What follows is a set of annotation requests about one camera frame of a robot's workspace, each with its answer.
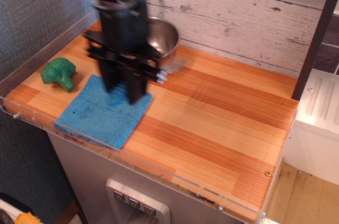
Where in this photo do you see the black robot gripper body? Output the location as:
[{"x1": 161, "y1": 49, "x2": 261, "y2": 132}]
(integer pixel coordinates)
[{"x1": 84, "y1": 0, "x2": 168, "y2": 85}]

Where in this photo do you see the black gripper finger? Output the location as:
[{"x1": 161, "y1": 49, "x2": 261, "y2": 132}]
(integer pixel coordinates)
[
  {"x1": 126, "y1": 69, "x2": 147, "y2": 104},
  {"x1": 99, "y1": 60, "x2": 124, "y2": 92}
]

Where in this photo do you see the blue handled metal fork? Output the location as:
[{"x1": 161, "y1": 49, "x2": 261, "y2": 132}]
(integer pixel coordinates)
[{"x1": 108, "y1": 55, "x2": 185, "y2": 105}]

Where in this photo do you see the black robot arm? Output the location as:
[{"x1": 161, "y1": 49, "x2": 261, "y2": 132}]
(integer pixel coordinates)
[{"x1": 85, "y1": 0, "x2": 161, "y2": 104}]

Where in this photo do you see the clear acrylic table guard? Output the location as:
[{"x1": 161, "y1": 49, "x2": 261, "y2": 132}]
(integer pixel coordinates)
[{"x1": 0, "y1": 9, "x2": 299, "y2": 224}]

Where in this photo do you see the stainless steel bowl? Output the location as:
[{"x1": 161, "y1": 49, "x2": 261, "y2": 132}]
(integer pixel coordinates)
[{"x1": 147, "y1": 17, "x2": 181, "y2": 68}]

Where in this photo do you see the blue folded cloth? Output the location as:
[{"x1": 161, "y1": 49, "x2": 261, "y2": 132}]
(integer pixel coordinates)
[{"x1": 53, "y1": 75, "x2": 152, "y2": 149}]

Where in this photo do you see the green toy broccoli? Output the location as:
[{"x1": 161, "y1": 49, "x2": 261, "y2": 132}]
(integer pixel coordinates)
[{"x1": 41, "y1": 58, "x2": 76, "y2": 92}]

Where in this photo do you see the grey toy fridge cabinet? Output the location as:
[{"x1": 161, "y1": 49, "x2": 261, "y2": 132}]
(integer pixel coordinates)
[{"x1": 47, "y1": 131, "x2": 239, "y2": 224}]

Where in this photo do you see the silver dispenser panel with buttons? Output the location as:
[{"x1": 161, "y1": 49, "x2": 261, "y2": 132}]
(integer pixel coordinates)
[{"x1": 105, "y1": 178, "x2": 171, "y2": 223}]

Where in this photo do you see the yellow object at corner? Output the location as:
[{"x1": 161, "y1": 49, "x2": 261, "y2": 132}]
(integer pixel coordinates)
[{"x1": 14, "y1": 212, "x2": 41, "y2": 224}]

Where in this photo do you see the white toy sink unit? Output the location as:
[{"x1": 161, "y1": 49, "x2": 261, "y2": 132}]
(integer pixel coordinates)
[{"x1": 283, "y1": 69, "x2": 338, "y2": 184}]

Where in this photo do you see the dark vertical post right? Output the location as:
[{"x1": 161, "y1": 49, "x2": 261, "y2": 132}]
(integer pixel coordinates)
[{"x1": 291, "y1": 0, "x2": 338, "y2": 101}]

